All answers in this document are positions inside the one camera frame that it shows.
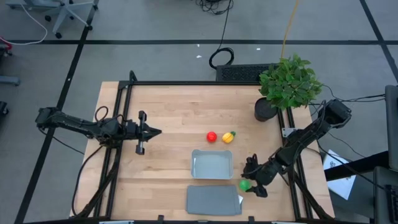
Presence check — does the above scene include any grey upright panel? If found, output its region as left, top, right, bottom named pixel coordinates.
left=384, top=84, right=398, bottom=172

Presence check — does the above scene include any white floor cable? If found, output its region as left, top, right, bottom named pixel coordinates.
left=0, top=2, right=48, bottom=46

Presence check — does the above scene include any grey tupperware container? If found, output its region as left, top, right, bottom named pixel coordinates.
left=190, top=149, right=234, bottom=180

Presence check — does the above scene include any black cable to panel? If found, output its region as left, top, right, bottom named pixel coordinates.
left=307, top=83, right=386, bottom=106

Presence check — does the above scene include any white paper sheet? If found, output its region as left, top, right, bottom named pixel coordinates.
left=323, top=149, right=357, bottom=200

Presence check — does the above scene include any grey tupperware lid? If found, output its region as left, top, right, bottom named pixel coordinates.
left=185, top=185, right=243, bottom=217

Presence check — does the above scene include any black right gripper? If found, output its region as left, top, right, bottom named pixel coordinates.
left=241, top=153, right=280, bottom=198

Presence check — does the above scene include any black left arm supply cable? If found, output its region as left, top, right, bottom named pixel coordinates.
left=71, top=144, right=105, bottom=217

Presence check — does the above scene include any red object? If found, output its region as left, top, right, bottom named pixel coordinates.
left=0, top=36, right=13, bottom=50

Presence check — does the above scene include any black aluminium table frame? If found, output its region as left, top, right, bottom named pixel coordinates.
left=70, top=70, right=335, bottom=224

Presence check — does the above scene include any grey office chair base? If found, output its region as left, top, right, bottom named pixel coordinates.
left=4, top=0, right=100, bottom=40

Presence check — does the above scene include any yellow toy pineapple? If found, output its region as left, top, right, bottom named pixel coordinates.
left=221, top=131, right=236, bottom=144

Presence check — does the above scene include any black plant pot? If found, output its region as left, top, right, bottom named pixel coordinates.
left=254, top=97, right=279, bottom=123

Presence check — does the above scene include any green leafy plant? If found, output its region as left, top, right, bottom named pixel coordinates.
left=258, top=53, right=324, bottom=110

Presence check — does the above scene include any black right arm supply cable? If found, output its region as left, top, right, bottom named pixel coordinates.
left=317, top=139, right=386, bottom=190

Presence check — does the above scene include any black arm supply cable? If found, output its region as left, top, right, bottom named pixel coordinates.
left=317, top=139, right=386, bottom=190
left=71, top=144, right=105, bottom=217

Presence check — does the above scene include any grey furniture foot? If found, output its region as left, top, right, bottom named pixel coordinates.
left=0, top=75, right=21, bottom=87

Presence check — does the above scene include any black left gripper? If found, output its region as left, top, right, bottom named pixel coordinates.
left=126, top=110, right=162, bottom=156

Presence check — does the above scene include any yellow floor cable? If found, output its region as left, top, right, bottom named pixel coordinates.
left=280, top=0, right=300, bottom=59

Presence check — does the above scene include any black mesh box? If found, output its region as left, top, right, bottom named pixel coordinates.
left=215, top=63, right=277, bottom=83

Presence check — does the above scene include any black tangled cable bundle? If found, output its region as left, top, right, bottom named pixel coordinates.
left=195, top=0, right=234, bottom=16

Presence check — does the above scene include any black coiled floor cable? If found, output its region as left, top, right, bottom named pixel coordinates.
left=208, top=0, right=234, bottom=70

